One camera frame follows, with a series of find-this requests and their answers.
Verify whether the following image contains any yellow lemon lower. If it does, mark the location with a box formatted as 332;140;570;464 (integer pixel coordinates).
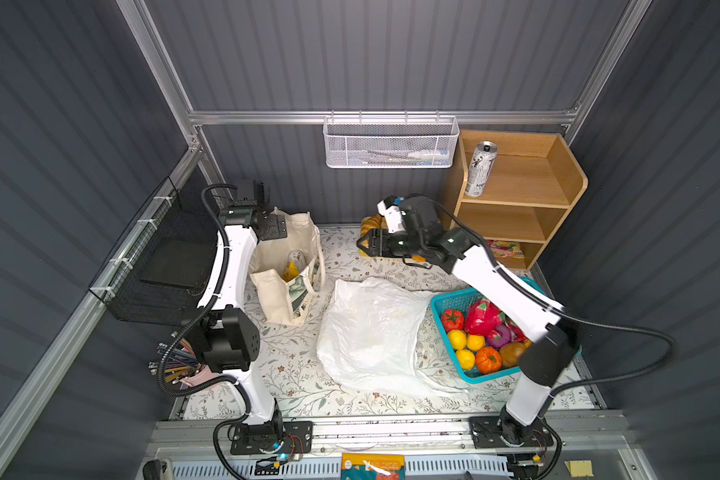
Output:
455;349;476;371

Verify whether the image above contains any white wire wall basket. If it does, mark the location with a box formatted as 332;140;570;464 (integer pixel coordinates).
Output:
322;114;460;169

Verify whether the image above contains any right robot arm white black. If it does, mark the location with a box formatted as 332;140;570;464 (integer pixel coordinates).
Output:
357;194;598;432

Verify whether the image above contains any yellow snack packet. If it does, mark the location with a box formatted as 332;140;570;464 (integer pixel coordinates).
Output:
283;262;301;282

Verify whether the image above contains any pink snack packet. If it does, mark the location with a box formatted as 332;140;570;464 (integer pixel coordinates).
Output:
487;240;525;259

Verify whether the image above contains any purple onion toy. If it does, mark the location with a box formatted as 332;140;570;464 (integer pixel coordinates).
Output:
485;324;513;350

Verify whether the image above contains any yellow lemon middle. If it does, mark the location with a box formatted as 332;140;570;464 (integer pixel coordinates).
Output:
466;335;486;352

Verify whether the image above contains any coloured pencils bundle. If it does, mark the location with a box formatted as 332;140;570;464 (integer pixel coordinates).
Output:
147;339;202;383

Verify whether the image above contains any teal plastic fruit basket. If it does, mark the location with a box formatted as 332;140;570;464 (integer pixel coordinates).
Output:
430;288;533;385

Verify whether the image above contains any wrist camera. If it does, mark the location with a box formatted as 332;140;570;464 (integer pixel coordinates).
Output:
377;196;405;234
234;179;269;210

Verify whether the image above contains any yellow lemon upper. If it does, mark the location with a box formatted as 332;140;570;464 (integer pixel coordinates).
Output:
447;329;468;351

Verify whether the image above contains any silver can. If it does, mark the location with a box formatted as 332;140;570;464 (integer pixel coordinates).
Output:
287;250;308;272
465;141;498;197

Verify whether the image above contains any pink dragon fruit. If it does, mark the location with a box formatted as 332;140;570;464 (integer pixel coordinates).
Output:
464;299;503;337

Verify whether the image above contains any yellow sticky note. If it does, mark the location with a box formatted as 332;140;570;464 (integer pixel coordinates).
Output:
564;460;594;479

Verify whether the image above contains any orange pumpkin toy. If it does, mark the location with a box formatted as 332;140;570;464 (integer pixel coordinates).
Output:
475;346;503;375

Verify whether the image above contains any red tomato toy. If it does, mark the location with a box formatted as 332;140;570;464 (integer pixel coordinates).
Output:
440;309;465;333

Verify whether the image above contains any floral table mat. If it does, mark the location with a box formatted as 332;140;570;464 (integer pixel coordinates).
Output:
182;226;595;420

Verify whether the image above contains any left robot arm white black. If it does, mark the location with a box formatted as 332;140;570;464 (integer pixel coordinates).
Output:
156;180;287;428

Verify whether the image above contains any white plastic grocery bag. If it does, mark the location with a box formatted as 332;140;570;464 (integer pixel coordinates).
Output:
316;278;467;399

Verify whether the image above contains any bread rolls cluster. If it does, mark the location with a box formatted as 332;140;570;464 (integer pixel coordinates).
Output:
356;214;392;258

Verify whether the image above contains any wooden shelf unit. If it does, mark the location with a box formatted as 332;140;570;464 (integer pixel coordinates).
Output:
440;130;588;270

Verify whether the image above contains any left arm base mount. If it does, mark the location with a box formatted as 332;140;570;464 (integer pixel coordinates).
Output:
229;421;314;455

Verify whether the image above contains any yellow lemon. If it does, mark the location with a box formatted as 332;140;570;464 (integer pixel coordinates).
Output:
455;349;476;371
466;335;486;352
447;329;468;351

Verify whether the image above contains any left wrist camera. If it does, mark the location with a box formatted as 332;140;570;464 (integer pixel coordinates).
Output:
234;179;269;210

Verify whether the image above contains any cream canvas tote bag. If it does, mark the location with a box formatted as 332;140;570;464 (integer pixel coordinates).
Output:
250;209;325;326

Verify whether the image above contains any black wire wall basket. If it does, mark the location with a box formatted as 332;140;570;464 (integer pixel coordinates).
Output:
89;180;239;327

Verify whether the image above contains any brown kiwi toy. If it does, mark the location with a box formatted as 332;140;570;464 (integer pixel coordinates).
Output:
499;342;527;369

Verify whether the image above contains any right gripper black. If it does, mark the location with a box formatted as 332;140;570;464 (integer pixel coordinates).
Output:
356;229;423;260

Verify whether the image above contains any toothpaste tube in basket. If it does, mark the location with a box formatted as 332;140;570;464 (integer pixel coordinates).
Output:
406;149;452;163

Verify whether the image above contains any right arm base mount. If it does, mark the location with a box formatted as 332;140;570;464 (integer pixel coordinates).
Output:
468;415;555;449

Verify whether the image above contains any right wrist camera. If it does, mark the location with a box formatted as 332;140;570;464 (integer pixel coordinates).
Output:
377;196;405;234

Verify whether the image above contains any colourful book at front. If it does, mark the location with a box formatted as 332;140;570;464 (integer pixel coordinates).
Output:
339;453;406;480

